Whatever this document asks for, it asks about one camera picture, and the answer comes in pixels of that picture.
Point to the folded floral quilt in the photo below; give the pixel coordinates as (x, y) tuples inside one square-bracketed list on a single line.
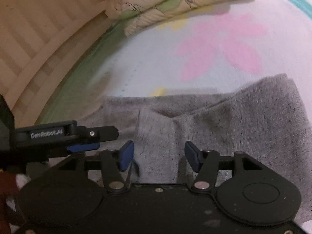
[(185, 2)]

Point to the grey pants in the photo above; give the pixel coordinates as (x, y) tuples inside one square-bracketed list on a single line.
[(243, 117)]

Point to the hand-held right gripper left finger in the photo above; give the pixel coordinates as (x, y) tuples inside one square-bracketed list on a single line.
[(126, 156)]

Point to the wooden headboard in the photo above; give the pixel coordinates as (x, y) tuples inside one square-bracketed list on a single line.
[(36, 41)]

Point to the flower printed bed blanket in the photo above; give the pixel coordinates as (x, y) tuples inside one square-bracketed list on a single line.
[(219, 41)]

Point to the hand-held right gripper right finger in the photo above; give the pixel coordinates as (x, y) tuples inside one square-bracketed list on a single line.
[(192, 156)]

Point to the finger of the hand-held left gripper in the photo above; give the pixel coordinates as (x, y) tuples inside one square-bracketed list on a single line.
[(102, 133), (84, 147)]

